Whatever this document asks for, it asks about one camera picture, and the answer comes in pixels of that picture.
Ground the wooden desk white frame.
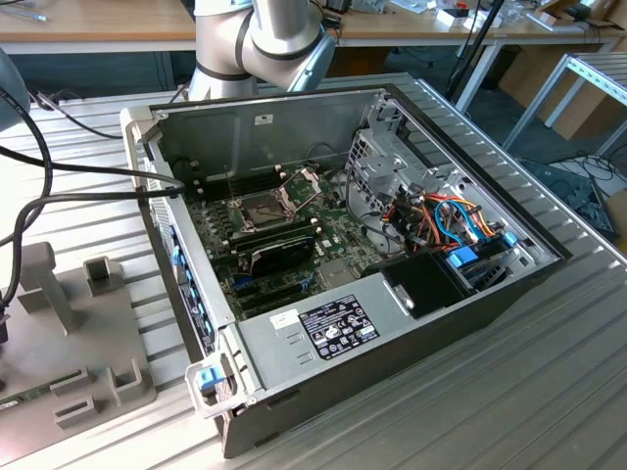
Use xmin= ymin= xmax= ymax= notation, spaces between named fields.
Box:
xmin=0 ymin=0 xmax=197 ymax=56
xmin=335 ymin=0 xmax=621 ymax=117

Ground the black thick cable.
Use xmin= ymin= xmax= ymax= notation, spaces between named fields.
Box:
xmin=0 ymin=87 xmax=54 ymax=197
xmin=0 ymin=144 xmax=187 ymax=195

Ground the metal drive cage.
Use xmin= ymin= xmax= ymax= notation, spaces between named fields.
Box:
xmin=342 ymin=90 xmax=474 ymax=221

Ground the flat cardboard piece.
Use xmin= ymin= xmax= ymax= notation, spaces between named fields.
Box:
xmin=533 ymin=0 xmax=627 ymax=31

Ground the black expansion slot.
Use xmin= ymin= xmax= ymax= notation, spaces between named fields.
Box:
xmin=240 ymin=293 xmax=308 ymax=318
xmin=238 ymin=282 xmax=304 ymax=306

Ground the white box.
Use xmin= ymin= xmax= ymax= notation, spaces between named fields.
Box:
xmin=434 ymin=7 xmax=504 ymax=29

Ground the cardboard box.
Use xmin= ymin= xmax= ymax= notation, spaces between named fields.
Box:
xmin=604 ymin=188 xmax=627 ymax=241
xmin=499 ymin=46 xmax=627 ymax=143

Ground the open PC case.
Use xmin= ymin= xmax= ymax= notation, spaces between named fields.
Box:
xmin=120 ymin=72 xmax=575 ymax=460

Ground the CPU socket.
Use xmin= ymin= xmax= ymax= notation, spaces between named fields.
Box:
xmin=228 ymin=187 xmax=303 ymax=236

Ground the black RAM slot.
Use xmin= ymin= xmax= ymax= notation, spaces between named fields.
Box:
xmin=194 ymin=162 xmax=281 ymax=177
xmin=200 ymin=179 xmax=290 ymax=199
xmin=228 ymin=221 xmax=322 ymax=248
xmin=198 ymin=173 xmax=287 ymax=191
xmin=227 ymin=217 xmax=319 ymax=244
xmin=225 ymin=212 xmax=317 ymax=239
xmin=196 ymin=167 xmax=284 ymax=184

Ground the blue wire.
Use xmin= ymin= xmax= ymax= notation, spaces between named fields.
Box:
xmin=433 ymin=197 xmax=479 ymax=246

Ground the metal socket cover frame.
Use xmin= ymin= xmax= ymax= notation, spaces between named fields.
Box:
xmin=273 ymin=165 xmax=324 ymax=219

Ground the grey power supply unit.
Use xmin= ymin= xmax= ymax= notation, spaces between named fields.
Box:
xmin=229 ymin=272 xmax=417 ymax=393

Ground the blue case latch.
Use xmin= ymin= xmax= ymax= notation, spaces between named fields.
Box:
xmin=197 ymin=365 xmax=222 ymax=395

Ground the blue disk carrier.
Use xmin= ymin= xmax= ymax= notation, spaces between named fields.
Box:
xmin=443 ymin=233 xmax=520 ymax=295

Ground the grey parts rack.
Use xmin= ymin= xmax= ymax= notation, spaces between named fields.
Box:
xmin=0 ymin=242 xmax=158 ymax=466

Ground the black stand pole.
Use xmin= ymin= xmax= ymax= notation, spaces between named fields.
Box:
xmin=444 ymin=0 xmax=506 ymax=99

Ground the black graphics card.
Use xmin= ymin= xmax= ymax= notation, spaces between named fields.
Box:
xmin=237 ymin=233 xmax=317 ymax=280

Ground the grey chipset heatsink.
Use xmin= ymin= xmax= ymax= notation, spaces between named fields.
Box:
xmin=316 ymin=258 xmax=360 ymax=291

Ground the black wire plug cluster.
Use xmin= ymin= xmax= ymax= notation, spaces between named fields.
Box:
xmin=386 ymin=193 xmax=427 ymax=251

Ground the aluminium frame shelf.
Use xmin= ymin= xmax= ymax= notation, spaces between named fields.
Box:
xmin=502 ymin=51 xmax=627 ymax=158

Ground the grey case cable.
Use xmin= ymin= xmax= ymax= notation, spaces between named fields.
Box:
xmin=343 ymin=165 xmax=408 ymax=256

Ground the orange wire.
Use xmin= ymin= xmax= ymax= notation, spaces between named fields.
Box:
xmin=420 ymin=193 xmax=499 ymax=241

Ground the green motherboard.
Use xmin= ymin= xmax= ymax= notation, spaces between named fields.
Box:
xmin=183 ymin=165 xmax=408 ymax=319

